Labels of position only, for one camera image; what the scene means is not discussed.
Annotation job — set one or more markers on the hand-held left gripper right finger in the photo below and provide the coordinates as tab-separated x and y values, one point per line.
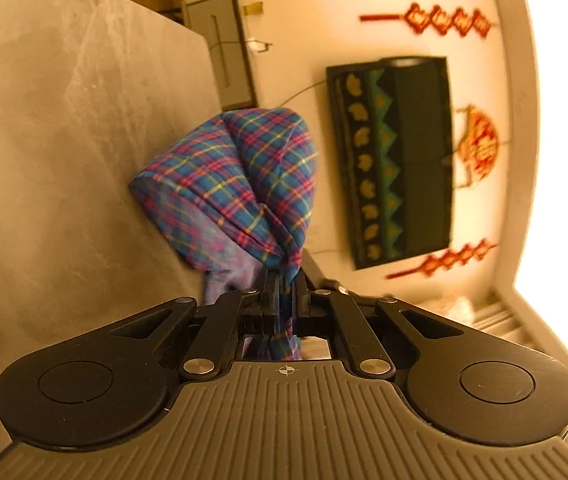
302	305

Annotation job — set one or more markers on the red fan wall ornament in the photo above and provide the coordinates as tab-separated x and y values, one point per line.
481	147

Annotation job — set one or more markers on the black wall television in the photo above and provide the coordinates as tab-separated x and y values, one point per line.
423	160

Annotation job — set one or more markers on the grey framed wall panel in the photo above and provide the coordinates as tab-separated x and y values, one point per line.
226	50

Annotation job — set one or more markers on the dark patterned television cover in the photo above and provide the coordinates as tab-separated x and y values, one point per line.
368	170

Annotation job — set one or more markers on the blue plaid cloth garment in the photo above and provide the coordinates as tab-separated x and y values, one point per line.
244	170

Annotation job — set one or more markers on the yellow tape piece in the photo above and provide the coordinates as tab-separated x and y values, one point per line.
254	8

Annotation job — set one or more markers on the red knot wall ornament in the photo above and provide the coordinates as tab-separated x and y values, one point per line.
451	259
438	19

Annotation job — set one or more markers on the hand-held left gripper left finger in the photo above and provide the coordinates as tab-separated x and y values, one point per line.
270	305

